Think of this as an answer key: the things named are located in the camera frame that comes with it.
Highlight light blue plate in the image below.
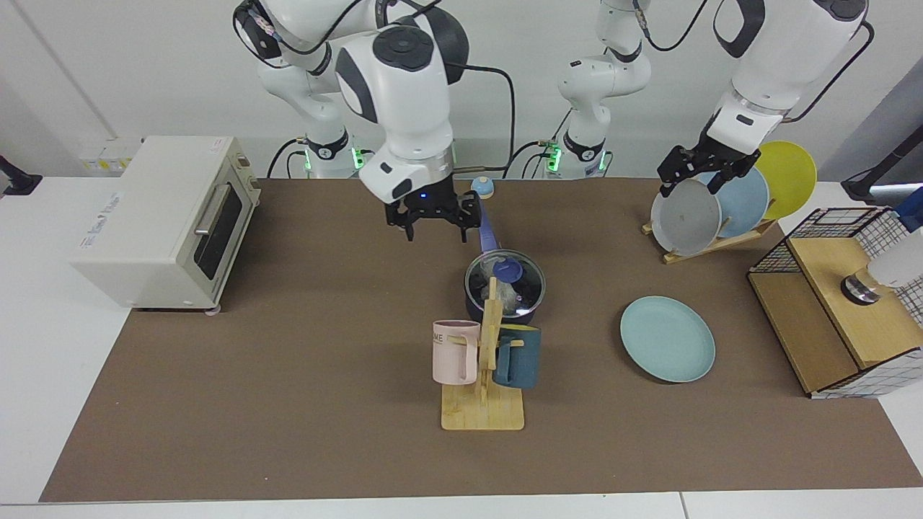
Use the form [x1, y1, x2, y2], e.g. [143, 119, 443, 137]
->
[710, 167, 771, 239]

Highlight white vermicelli bundle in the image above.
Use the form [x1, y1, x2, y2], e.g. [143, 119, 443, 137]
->
[490, 278, 534, 314]

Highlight black base cables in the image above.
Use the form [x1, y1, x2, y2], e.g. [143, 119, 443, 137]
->
[503, 108, 570, 179]

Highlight yellow plate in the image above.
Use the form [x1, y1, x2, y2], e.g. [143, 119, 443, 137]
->
[754, 141, 818, 221]

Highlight pale green plate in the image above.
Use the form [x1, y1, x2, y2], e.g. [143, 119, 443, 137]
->
[620, 296, 717, 383]

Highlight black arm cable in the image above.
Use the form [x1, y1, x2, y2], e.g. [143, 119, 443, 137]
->
[443, 63, 517, 174]
[633, 0, 875, 123]

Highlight dark teal mug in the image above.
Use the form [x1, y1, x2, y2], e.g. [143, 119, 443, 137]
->
[493, 324, 542, 390]

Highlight pink mug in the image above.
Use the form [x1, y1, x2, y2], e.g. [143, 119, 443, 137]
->
[432, 320, 482, 386]

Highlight black clamp mount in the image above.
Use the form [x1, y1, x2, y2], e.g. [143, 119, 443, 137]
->
[0, 155, 43, 197]

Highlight black pot with blue handle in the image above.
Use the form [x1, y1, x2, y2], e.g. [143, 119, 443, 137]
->
[464, 205, 547, 327]

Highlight black camera stand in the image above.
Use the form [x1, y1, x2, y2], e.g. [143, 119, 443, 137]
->
[840, 124, 923, 204]

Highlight pale toaster oven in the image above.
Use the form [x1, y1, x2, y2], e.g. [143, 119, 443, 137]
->
[70, 136, 262, 316]

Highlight wooden plate rack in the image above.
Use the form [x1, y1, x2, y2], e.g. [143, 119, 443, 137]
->
[642, 218, 778, 265]

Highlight grey plate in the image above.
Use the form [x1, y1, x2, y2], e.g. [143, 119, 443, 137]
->
[650, 178, 723, 257]

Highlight wooden cup stand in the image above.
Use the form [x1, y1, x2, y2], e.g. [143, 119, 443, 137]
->
[441, 277, 526, 432]

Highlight brown tablecloth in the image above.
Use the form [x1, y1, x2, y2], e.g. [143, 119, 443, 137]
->
[40, 178, 923, 503]

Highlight white wall socket strip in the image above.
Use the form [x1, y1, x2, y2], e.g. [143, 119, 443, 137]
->
[81, 138, 143, 176]

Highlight wire basket with wooden floor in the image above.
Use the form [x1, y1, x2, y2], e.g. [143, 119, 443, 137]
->
[748, 207, 923, 399]

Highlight glass lid with blue knob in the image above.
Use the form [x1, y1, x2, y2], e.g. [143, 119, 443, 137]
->
[465, 249, 545, 318]

